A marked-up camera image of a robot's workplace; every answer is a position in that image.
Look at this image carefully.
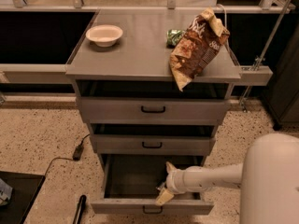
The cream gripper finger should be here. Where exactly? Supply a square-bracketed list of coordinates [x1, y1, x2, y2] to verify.
[165, 161, 177, 174]
[155, 188, 174, 206]

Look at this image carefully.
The silver redbull can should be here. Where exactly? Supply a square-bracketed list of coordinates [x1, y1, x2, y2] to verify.
[156, 182, 166, 191]

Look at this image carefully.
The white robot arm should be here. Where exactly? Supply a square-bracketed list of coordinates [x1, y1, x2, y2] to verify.
[155, 133, 299, 224]

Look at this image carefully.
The grey bottom drawer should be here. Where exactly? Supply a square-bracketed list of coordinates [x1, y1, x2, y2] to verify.
[91, 155, 213, 215]

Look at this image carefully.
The grey drawer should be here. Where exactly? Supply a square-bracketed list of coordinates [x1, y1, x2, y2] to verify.
[91, 124, 215, 156]
[91, 155, 213, 215]
[76, 79, 228, 125]

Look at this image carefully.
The grey middle drawer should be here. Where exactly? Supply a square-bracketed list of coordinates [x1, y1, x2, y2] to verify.
[91, 124, 215, 156]

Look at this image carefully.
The grey drawer cabinet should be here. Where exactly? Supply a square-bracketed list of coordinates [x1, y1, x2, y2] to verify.
[64, 8, 242, 161]

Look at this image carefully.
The grey top drawer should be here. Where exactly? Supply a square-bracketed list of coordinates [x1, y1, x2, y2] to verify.
[76, 79, 228, 125]

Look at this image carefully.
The black power adapter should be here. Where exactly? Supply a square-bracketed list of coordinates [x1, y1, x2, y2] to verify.
[72, 145, 83, 161]

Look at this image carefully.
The brown chip bag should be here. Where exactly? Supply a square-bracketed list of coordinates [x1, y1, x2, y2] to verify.
[169, 7, 230, 91]

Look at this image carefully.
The green crumpled snack bag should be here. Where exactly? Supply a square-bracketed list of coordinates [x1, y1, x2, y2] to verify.
[166, 29, 185, 47]

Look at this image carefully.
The black tray corner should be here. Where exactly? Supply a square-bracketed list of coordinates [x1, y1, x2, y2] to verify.
[0, 171, 45, 224]

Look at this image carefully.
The white bowl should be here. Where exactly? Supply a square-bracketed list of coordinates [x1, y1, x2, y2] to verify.
[86, 25, 123, 48]

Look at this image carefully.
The metal support pole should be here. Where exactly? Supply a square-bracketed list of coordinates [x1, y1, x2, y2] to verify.
[238, 0, 298, 112]

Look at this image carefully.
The black handle on floor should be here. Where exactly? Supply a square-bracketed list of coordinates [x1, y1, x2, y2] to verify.
[72, 195, 87, 224]

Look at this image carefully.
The black floor cable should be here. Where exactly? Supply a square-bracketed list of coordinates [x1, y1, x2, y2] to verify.
[43, 133, 91, 176]

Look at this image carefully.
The grey side rail shelf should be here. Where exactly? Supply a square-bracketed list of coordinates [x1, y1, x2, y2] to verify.
[236, 66, 273, 86]

